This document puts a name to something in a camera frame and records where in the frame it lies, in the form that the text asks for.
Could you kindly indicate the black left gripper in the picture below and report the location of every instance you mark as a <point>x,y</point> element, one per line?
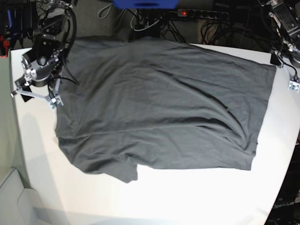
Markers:
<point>294,60</point>

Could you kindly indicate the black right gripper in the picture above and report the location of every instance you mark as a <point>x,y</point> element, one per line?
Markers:
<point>39,78</point>

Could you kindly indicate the dark grey t-shirt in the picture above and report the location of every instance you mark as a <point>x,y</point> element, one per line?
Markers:
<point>161,104</point>

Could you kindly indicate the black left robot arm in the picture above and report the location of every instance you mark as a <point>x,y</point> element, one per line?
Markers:
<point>287,19</point>

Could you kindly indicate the red clamp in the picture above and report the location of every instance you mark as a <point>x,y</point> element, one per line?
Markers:
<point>4,47</point>

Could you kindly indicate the black equipment rack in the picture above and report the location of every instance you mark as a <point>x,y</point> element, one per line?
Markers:
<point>22,21</point>

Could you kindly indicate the black power strip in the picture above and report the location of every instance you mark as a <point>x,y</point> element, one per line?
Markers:
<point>202,14</point>

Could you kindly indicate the white camera bracket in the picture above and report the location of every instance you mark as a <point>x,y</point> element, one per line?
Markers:
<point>53,97</point>
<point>291,71</point>

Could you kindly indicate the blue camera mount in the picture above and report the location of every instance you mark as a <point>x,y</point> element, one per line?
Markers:
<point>146,4</point>

